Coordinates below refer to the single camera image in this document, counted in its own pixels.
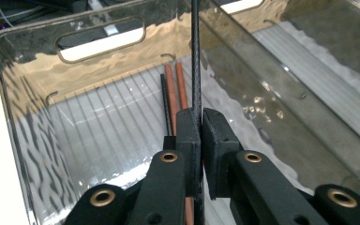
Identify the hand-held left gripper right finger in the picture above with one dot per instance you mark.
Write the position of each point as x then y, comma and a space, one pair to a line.
217, 150

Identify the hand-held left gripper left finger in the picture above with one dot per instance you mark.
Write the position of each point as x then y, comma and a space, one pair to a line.
189, 137

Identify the black chopstick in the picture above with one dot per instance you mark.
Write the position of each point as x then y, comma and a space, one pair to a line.
166, 103
196, 62

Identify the clear grey plastic bin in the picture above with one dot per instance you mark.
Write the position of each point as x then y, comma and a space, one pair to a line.
325, 78
100, 134

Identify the brown wooden chopstick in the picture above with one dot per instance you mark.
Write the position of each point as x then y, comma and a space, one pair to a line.
181, 84
171, 93

